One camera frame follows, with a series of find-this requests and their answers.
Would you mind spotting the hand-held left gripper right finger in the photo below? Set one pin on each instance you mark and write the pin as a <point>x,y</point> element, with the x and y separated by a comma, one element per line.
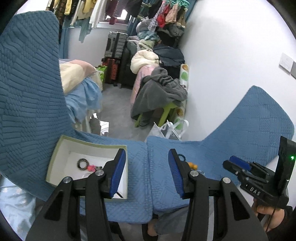
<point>174,173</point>

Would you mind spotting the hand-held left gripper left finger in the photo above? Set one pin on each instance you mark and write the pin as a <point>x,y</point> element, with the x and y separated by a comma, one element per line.
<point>118,171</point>

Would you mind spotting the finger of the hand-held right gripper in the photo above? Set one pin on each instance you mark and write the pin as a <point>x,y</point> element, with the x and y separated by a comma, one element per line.
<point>231,168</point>
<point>239,163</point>

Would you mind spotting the pink hair clip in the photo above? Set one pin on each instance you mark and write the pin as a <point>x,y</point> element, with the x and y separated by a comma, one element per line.
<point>91,167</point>

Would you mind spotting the dark patterned bangle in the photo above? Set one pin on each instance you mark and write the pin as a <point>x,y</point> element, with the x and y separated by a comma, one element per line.
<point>79,165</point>

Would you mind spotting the pale green cardboard box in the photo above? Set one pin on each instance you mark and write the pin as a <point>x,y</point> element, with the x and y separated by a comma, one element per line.
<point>67,157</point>

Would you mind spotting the person's right hand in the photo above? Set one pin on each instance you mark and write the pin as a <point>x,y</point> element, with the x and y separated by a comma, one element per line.
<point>269,216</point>

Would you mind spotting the white tote bag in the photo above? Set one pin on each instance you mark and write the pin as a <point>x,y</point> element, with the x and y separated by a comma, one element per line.
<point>157,131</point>

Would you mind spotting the person's right leg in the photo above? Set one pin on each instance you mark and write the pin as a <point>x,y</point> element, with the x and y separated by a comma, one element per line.
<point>171,220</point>

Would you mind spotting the green plastic stool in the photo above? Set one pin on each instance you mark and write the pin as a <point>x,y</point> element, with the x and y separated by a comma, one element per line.
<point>166,111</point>

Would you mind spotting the black slipper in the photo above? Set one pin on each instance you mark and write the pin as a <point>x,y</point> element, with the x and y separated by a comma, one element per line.
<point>148,237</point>

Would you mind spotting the grey hoodie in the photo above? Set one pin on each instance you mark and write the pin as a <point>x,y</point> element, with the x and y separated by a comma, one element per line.
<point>157,92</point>

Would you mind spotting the cream and blue bed blanket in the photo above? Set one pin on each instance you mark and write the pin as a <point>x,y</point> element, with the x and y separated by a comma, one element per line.
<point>78,92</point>

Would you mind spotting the pink blanket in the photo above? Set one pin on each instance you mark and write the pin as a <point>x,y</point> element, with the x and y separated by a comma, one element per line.
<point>138,81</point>

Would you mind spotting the rolled dotted mat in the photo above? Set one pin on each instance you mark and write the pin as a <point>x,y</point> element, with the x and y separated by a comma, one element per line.
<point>184,76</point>

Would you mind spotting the green bag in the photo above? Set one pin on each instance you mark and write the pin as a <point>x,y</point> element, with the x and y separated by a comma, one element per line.
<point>101,74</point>

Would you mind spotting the red and black suitcase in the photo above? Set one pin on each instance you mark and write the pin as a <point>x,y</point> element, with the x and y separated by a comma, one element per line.
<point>111,70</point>

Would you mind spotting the dark armchair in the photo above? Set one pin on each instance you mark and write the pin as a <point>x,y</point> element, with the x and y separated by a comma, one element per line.
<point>128,69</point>

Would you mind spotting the light blue printed bedsheet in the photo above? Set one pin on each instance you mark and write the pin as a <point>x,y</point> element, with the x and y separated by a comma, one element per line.
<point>16,204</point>

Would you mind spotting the blue quilted cushion mat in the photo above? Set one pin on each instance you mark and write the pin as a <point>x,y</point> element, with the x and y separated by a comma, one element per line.
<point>30,104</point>

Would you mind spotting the white puffy jacket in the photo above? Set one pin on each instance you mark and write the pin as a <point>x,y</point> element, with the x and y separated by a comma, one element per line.
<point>143,60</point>

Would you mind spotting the pile of clothes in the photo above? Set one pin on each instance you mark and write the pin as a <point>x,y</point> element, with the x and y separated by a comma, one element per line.
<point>168,51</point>

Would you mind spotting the grey suitcase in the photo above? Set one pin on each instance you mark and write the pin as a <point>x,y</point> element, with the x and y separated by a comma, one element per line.
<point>115,44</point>

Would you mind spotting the green clip hanger with garments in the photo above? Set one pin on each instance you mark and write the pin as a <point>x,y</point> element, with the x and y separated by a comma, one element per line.
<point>166,14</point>

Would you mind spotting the row of hanging clothes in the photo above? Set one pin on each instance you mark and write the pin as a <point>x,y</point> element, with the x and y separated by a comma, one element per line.
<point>92,11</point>

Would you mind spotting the grey wall socket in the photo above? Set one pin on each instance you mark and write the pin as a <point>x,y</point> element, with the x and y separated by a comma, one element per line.
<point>293,69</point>

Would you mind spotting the white wall switch panel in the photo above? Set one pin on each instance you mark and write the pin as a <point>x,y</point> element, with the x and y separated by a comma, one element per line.
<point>286,62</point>

